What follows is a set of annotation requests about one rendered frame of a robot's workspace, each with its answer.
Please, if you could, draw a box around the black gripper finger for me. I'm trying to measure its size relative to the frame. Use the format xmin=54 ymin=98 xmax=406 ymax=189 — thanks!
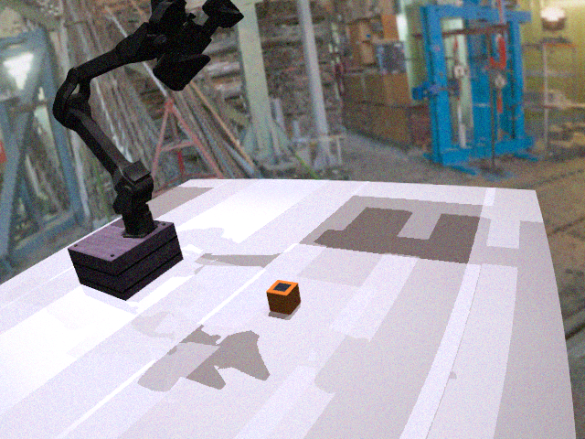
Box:
xmin=163 ymin=51 xmax=211 ymax=85
xmin=209 ymin=0 xmax=244 ymax=28

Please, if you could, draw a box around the orange cube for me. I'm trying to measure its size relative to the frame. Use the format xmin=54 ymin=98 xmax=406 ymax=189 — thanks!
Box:
xmin=266 ymin=280 xmax=301 ymax=315

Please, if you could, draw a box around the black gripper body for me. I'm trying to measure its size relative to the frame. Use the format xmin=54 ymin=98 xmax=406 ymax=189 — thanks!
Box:
xmin=153 ymin=0 xmax=228 ymax=91

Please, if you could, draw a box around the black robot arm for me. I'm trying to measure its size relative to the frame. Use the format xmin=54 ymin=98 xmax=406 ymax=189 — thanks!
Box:
xmin=52 ymin=0 xmax=196 ymax=238

